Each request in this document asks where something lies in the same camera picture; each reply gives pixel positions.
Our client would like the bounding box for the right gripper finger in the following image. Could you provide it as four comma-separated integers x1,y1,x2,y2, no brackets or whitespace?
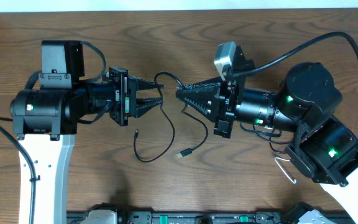
184,77,222,90
175,85,220,122

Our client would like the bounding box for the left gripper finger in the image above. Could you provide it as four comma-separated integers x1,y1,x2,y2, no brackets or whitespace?
134,98,163,118
134,76,165,91

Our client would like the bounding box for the white USB cable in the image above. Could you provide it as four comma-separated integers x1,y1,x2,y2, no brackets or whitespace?
273,157,298,185

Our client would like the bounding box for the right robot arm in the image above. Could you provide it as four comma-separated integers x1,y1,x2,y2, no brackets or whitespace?
176,42,358,223

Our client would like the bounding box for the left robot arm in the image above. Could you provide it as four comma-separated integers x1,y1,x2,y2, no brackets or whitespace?
10,40,162,223

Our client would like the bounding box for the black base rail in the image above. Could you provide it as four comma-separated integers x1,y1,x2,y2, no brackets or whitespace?
67,202,351,224

